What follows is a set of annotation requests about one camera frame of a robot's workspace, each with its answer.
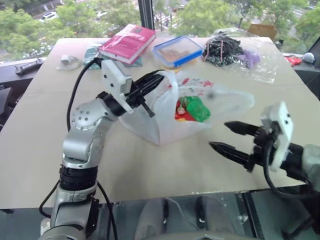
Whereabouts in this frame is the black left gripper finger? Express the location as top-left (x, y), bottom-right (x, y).
top-left (136, 75), bottom-right (164, 95)
top-left (131, 70), bottom-right (165, 87)

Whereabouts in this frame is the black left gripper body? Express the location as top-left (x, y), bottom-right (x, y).
top-left (124, 81), bottom-right (156, 118)

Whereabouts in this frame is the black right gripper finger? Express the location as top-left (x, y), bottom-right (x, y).
top-left (208, 141), bottom-right (254, 173)
top-left (224, 121), bottom-right (261, 138)

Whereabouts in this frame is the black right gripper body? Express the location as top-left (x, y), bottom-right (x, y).
top-left (251, 124), bottom-right (277, 168)

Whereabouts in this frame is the white plastic shopping bag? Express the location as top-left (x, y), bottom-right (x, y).
top-left (119, 69), bottom-right (256, 147)

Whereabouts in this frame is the green and red snack packet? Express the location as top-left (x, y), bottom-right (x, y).
top-left (174, 96), bottom-right (201, 124)

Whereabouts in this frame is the green plastic soda bottle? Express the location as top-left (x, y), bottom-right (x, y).
top-left (186, 96), bottom-right (211, 123)

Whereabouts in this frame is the blue-lidded clear food container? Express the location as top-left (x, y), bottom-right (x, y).
top-left (151, 35), bottom-right (205, 70)

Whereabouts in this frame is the pink hardcover book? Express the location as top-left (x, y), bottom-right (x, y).
top-left (98, 24), bottom-right (157, 65)

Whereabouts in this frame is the clear crinkled plastic bag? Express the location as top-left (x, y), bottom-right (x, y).
top-left (203, 26), bottom-right (279, 85)

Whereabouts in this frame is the teal cloth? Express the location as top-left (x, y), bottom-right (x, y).
top-left (83, 45), bottom-right (144, 69)

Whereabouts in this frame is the clear round dish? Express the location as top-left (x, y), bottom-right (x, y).
top-left (55, 56), bottom-right (82, 71)

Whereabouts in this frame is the purple soft item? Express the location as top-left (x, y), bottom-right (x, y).
top-left (236, 48), bottom-right (261, 69)

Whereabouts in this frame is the black ties bundle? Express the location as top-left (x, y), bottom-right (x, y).
top-left (201, 33), bottom-right (245, 68)

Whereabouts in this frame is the grey round object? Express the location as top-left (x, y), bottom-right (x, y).
top-left (302, 52), bottom-right (317, 64)

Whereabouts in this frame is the brown cardboard box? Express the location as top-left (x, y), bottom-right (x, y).
top-left (246, 22), bottom-right (278, 41)

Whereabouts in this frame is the black bar device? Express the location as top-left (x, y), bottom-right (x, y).
top-left (14, 59), bottom-right (44, 76)

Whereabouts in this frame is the white parked car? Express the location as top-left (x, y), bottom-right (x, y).
top-left (38, 11), bottom-right (59, 23)

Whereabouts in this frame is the black chair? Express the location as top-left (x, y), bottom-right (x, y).
top-left (0, 83), bottom-right (13, 132)

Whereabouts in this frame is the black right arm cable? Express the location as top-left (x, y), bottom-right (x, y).
top-left (263, 143), bottom-right (320, 201)

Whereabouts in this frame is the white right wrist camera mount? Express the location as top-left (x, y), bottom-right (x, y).
top-left (259, 101), bottom-right (294, 173)

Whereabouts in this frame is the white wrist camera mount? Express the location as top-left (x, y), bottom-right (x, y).
top-left (101, 59), bottom-right (134, 114)
top-left (259, 101), bottom-right (294, 173)

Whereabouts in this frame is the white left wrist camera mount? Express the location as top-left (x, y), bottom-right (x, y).
top-left (101, 59), bottom-right (134, 114)

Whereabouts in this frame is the dark window frame post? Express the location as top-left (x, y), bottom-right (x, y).
top-left (138, 0), bottom-right (156, 29)

